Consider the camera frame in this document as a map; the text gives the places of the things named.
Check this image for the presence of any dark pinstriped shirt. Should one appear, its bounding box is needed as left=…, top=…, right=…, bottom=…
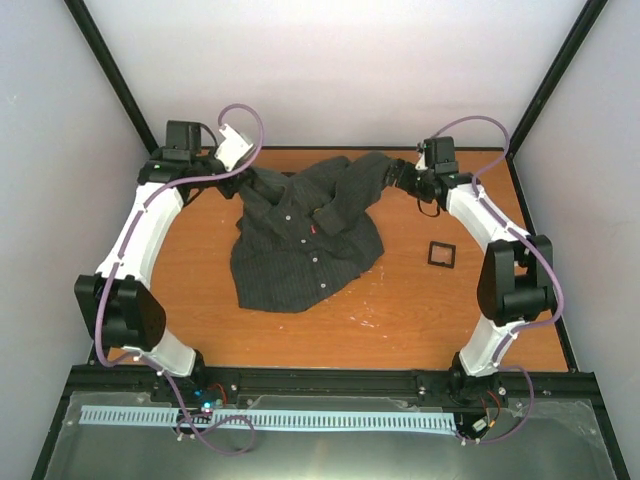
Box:
left=230, top=152, right=392, bottom=313

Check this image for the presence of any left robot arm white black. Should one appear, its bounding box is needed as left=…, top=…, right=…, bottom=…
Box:
left=74, top=121, right=264, bottom=403

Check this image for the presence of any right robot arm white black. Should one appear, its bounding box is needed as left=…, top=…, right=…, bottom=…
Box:
left=387, top=137, right=564, bottom=405

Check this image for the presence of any clear plastic sheet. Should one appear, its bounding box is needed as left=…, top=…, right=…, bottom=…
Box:
left=63, top=395, right=614, bottom=479

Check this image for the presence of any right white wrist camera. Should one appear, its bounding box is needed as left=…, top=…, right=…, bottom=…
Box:
left=415, top=146, right=427, bottom=171

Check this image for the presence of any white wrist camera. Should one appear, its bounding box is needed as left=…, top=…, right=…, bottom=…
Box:
left=415, top=146, right=427, bottom=171
left=214, top=123, right=254, bottom=172

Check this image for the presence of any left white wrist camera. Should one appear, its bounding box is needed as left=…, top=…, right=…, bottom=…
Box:
left=214, top=123, right=254, bottom=172

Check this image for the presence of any black square frame tray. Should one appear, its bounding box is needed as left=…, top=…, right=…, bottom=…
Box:
left=427, top=241, right=456, bottom=269

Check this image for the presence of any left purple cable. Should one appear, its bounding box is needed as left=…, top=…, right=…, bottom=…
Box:
left=93, top=103, right=266, bottom=456

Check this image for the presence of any light blue slotted cable duct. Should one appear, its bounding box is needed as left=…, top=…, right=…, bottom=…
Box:
left=78, top=406, right=456, bottom=435

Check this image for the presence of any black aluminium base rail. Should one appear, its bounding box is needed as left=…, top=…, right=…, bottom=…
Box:
left=69, top=364, right=599, bottom=409

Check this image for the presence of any black enclosure frame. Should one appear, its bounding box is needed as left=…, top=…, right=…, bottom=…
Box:
left=32, top=1, right=629, bottom=479

